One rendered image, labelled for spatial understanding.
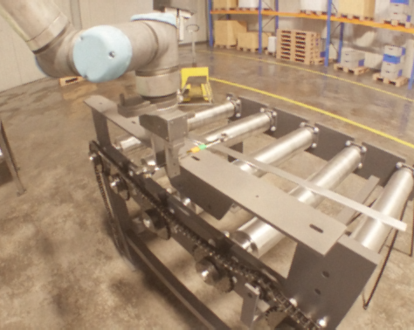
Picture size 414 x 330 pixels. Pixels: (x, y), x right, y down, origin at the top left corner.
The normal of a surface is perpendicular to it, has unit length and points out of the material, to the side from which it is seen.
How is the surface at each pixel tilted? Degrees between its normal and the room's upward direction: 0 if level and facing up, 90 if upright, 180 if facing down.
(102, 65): 90
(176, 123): 90
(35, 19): 107
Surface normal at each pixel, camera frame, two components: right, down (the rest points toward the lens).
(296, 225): -0.04, -0.85
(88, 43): -0.33, 0.50
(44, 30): 0.60, 0.62
